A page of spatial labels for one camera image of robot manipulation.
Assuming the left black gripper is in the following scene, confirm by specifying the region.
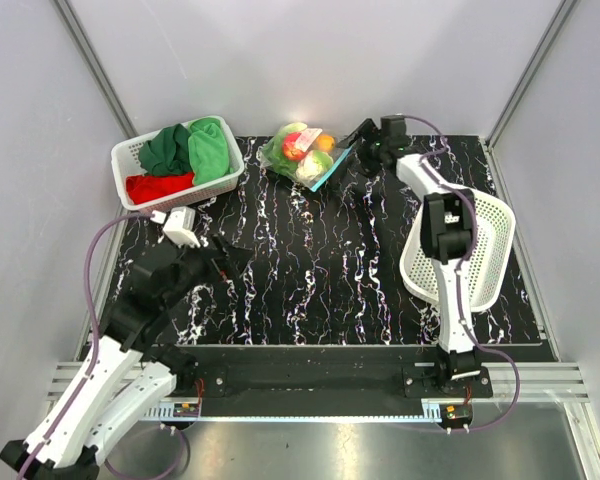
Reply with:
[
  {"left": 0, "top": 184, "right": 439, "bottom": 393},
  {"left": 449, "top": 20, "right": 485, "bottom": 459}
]
[{"left": 163, "top": 230, "right": 255, "bottom": 308}]

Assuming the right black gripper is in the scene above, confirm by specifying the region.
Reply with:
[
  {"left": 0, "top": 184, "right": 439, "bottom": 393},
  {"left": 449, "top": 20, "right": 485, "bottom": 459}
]
[{"left": 335, "top": 119, "right": 386, "bottom": 180}]

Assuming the clear zip top bag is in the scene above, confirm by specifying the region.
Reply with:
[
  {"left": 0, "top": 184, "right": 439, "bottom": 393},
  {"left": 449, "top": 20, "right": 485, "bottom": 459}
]
[{"left": 257, "top": 122, "right": 352, "bottom": 192}]

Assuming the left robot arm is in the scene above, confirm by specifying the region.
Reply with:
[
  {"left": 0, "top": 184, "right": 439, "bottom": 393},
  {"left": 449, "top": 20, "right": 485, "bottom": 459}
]
[{"left": 0, "top": 235, "right": 252, "bottom": 479}]

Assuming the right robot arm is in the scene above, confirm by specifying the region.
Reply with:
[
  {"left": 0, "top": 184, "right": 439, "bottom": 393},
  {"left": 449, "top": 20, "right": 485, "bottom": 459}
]
[{"left": 339, "top": 114, "right": 481, "bottom": 397}]

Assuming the fake orange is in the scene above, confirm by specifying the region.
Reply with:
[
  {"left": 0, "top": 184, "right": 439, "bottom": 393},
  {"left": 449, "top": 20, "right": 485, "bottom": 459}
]
[{"left": 313, "top": 133, "right": 336, "bottom": 153}]

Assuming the fake white cauliflower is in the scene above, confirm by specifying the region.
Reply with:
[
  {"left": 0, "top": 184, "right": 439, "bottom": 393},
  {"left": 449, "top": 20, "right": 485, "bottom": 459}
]
[{"left": 295, "top": 150, "right": 334, "bottom": 184}]

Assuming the fake red apple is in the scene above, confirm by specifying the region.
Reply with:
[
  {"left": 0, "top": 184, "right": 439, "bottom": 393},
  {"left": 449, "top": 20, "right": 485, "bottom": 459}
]
[{"left": 281, "top": 131, "right": 306, "bottom": 162}]

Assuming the black marble pattern mat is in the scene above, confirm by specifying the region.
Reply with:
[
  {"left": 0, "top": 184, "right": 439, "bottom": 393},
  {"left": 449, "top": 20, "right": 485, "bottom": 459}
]
[{"left": 97, "top": 133, "right": 549, "bottom": 347}]

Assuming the white rectangular basket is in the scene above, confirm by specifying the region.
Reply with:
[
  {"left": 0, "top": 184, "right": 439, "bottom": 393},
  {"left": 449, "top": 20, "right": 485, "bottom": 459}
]
[{"left": 111, "top": 116, "right": 245, "bottom": 212}]

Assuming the red cloth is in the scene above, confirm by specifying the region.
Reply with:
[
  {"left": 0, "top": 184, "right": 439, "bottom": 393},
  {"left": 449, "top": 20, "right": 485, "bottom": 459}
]
[{"left": 125, "top": 172, "right": 195, "bottom": 205}]

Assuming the light green cloth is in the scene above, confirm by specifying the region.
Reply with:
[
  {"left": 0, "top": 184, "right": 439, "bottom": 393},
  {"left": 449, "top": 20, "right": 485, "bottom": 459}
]
[{"left": 188, "top": 117, "right": 230, "bottom": 186}]

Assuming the dark green cloth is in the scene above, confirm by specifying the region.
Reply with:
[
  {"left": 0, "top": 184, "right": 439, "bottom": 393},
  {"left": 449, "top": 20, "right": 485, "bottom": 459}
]
[{"left": 138, "top": 124, "right": 192, "bottom": 176}]

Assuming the white oval basket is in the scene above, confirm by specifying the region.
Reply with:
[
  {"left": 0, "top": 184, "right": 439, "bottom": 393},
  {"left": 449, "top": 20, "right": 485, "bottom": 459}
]
[{"left": 399, "top": 189, "right": 516, "bottom": 312}]

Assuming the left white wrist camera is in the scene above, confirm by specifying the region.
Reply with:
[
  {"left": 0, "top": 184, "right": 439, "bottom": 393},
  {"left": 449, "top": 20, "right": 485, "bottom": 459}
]
[{"left": 150, "top": 206, "right": 201, "bottom": 248}]

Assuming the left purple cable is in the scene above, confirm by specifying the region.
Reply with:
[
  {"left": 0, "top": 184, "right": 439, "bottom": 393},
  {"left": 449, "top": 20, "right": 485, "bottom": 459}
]
[{"left": 19, "top": 212, "right": 189, "bottom": 477}]

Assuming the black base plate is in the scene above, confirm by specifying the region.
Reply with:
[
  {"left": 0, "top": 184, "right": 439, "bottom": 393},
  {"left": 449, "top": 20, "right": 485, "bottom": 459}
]
[{"left": 173, "top": 345, "right": 512, "bottom": 421}]

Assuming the right aluminium frame post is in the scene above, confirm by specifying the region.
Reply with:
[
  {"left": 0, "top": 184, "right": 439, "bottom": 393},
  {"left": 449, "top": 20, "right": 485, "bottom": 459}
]
[{"left": 484, "top": 0, "right": 581, "bottom": 151}]

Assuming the aluminium frame post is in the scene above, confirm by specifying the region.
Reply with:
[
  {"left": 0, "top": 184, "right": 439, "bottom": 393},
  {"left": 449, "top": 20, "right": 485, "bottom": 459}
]
[
  {"left": 484, "top": 0, "right": 581, "bottom": 151},
  {"left": 51, "top": 0, "right": 138, "bottom": 138}
]

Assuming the left aluminium frame post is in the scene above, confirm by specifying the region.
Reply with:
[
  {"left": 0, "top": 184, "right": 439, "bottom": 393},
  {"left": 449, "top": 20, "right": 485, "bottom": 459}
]
[{"left": 51, "top": 0, "right": 138, "bottom": 138}]

